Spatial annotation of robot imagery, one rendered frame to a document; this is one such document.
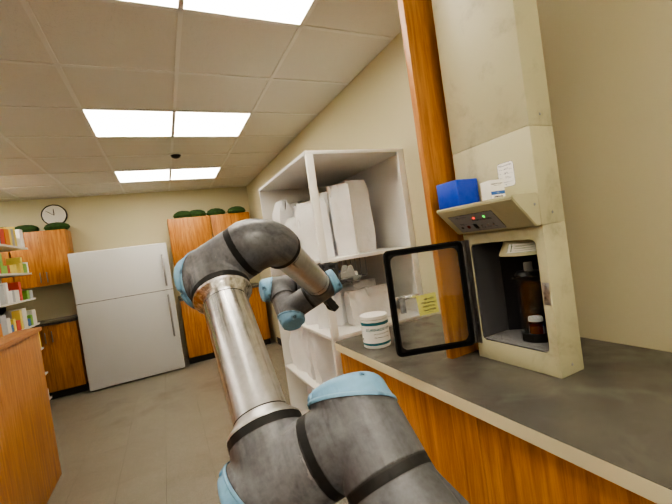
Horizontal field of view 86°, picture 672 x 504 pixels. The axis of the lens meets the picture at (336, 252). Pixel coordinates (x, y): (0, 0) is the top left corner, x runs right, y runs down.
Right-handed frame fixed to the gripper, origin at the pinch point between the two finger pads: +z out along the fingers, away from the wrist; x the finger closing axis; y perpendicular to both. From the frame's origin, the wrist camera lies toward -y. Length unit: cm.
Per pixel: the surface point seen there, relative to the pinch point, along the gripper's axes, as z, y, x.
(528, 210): 35, 15, -44
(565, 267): 49, -4, -44
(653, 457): 18, -36, -77
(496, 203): 30, 19, -38
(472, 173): 41, 31, -21
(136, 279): -94, 0, 445
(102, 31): -72, 133, 93
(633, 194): 84, 16, -49
